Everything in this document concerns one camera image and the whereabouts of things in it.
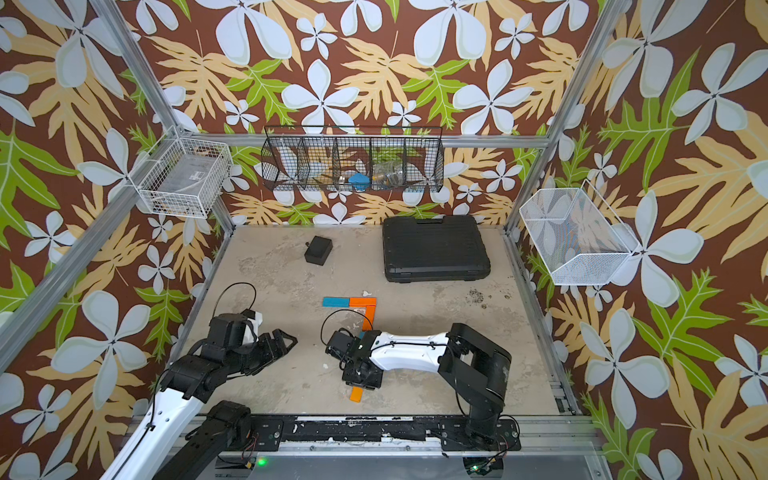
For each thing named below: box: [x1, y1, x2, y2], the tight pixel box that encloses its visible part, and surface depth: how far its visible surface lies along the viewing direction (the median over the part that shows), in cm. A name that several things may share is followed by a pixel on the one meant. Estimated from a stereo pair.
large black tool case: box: [382, 216, 491, 283], surface depth 107 cm
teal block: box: [322, 297, 350, 308], surface depth 100 cm
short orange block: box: [350, 297, 377, 307], surface depth 100 cm
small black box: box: [304, 235, 333, 266], surface depth 111 cm
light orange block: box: [349, 386, 364, 403], surface depth 82 cm
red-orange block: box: [362, 305, 376, 331], surface depth 98 cm
